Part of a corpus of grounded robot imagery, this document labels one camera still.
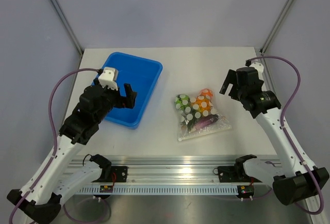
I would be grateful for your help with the toy pineapple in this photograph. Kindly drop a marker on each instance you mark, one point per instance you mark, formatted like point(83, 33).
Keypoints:
point(200, 107)

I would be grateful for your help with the orange toy fruit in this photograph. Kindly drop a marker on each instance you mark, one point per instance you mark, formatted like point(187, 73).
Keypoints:
point(206, 92)

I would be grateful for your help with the green toy ball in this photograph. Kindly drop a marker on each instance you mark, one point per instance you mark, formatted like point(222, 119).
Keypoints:
point(182, 101)

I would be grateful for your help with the dark purple toy eggplant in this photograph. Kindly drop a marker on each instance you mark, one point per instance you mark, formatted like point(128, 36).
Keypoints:
point(206, 121)

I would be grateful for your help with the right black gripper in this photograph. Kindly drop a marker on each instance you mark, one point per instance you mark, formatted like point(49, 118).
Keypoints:
point(231, 78)

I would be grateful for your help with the white slotted cable duct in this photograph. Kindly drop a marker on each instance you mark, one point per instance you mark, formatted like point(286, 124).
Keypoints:
point(154, 190)

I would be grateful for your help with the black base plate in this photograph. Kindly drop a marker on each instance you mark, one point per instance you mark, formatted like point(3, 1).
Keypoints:
point(114, 173)
point(227, 174)

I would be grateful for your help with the clear zip top bag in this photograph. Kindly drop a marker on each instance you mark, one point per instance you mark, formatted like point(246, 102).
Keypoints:
point(221, 125)

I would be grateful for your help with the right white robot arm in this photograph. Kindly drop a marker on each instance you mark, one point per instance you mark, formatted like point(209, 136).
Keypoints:
point(298, 178)

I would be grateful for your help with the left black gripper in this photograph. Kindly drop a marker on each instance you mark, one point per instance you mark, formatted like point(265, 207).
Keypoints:
point(129, 100)

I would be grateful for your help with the small circuit board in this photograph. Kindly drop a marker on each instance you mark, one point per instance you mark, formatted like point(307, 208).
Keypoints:
point(106, 189)
point(245, 192)

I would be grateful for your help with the aluminium rail frame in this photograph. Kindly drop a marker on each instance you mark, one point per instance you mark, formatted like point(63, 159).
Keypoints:
point(171, 170)

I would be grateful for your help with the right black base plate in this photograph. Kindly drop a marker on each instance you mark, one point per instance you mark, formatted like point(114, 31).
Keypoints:
point(227, 174)

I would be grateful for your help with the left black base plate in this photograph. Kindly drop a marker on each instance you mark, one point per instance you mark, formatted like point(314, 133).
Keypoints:
point(114, 173)

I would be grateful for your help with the left small circuit board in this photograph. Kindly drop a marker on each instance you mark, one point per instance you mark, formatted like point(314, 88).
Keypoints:
point(106, 189)

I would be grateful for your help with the right small circuit board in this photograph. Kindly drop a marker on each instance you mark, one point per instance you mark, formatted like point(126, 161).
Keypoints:
point(245, 192)

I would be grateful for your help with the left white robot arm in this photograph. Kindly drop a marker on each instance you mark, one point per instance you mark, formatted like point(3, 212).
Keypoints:
point(41, 199)

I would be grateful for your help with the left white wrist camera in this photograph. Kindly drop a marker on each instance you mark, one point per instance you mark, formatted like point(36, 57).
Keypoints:
point(108, 78)

